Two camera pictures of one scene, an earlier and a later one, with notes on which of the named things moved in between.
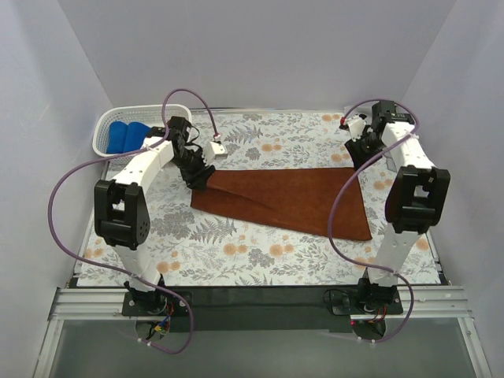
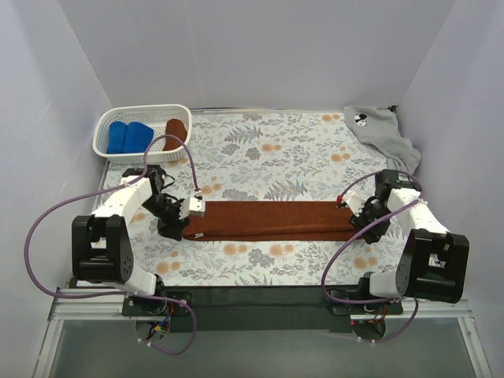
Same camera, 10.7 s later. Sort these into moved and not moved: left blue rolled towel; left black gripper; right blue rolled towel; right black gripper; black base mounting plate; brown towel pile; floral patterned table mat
Moved: right black gripper; brown towel pile; left black gripper
Not moved: floral patterned table mat; left blue rolled towel; black base mounting plate; right blue rolled towel
